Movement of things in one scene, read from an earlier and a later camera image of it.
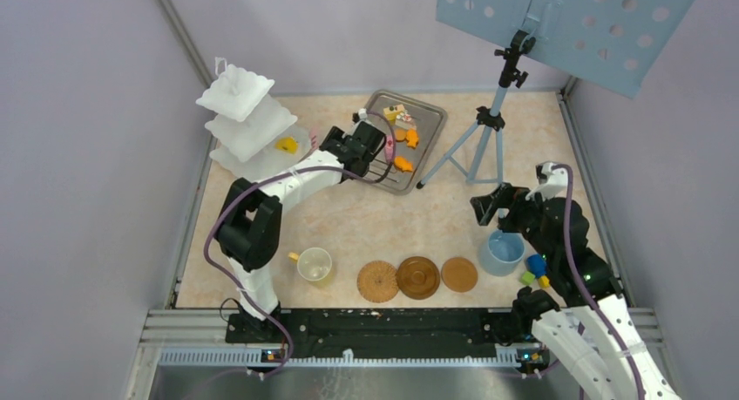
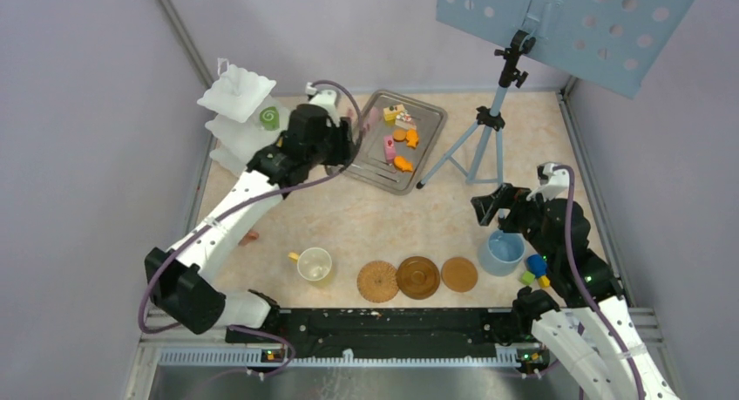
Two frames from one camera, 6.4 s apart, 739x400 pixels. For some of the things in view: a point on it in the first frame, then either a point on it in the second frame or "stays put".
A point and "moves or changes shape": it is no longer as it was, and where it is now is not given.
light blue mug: [503, 253] stays put
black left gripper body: [336, 134] → [334, 148]
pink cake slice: [389, 147] stays put
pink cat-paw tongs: [314, 138] moves or changes shape
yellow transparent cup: [314, 263] stays put
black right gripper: [505, 194] stays put
